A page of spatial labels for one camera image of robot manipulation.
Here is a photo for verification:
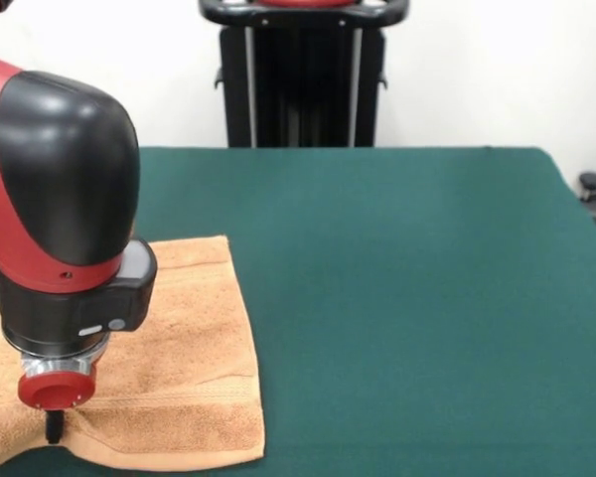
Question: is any orange terry towel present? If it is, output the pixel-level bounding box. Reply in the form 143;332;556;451
0;236;267;471

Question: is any dark green table cloth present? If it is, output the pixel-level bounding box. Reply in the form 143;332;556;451
0;146;596;477

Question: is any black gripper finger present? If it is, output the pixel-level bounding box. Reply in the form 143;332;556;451
44;407;66;445

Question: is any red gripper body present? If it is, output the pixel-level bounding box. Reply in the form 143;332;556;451
18;366;99;412

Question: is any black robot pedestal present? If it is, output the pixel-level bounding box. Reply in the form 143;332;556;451
198;0;408;149

